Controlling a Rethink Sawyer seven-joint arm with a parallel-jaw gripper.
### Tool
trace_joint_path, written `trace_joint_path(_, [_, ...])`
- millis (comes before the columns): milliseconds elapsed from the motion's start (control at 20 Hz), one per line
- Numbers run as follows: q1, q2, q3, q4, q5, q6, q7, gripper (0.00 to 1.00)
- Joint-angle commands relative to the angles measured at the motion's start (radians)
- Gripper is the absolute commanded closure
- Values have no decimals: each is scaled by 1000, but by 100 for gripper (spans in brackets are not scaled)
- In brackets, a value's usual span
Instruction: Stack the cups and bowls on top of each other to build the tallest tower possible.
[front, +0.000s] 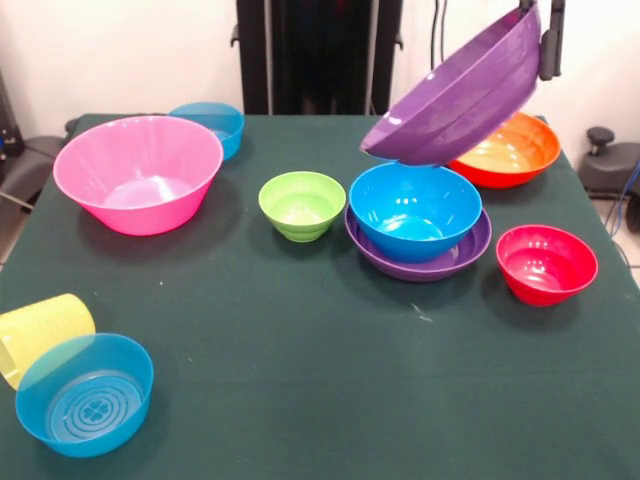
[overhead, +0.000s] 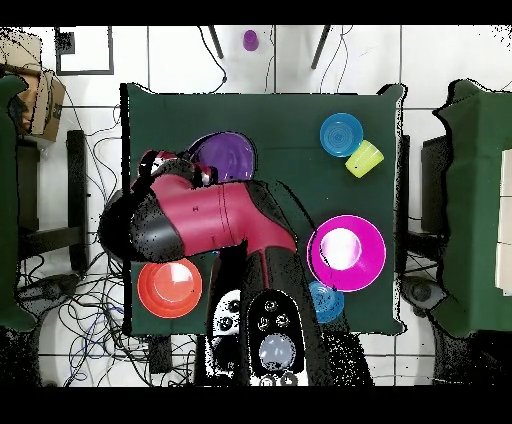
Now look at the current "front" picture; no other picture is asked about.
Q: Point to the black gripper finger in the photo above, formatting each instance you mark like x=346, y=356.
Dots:
x=552, y=45
x=526, y=5

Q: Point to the purple bowl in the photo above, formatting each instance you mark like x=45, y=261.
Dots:
x=460, y=110
x=425, y=272

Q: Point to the orange bowl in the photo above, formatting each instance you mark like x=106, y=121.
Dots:
x=520, y=160

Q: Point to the black grey chair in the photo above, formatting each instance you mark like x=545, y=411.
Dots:
x=27, y=167
x=607, y=165

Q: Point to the small pink-red bowl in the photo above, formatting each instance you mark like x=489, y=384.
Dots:
x=545, y=270

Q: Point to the small green bowl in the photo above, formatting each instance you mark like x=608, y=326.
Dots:
x=302, y=205

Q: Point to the translucent blue small bowl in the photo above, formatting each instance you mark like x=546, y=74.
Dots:
x=230, y=130
x=85, y=400

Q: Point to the dark green table cloth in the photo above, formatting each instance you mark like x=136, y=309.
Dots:
x=300, y=350

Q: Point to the large pink bowl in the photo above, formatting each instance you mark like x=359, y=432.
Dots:
x=140, y=170

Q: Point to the black equipment box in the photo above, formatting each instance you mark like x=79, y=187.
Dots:
x=9, y=130

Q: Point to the translucent yellow cup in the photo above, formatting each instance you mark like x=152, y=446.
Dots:
x=35, y=330

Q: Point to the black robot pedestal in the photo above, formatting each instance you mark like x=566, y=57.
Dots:
x=320, y=55

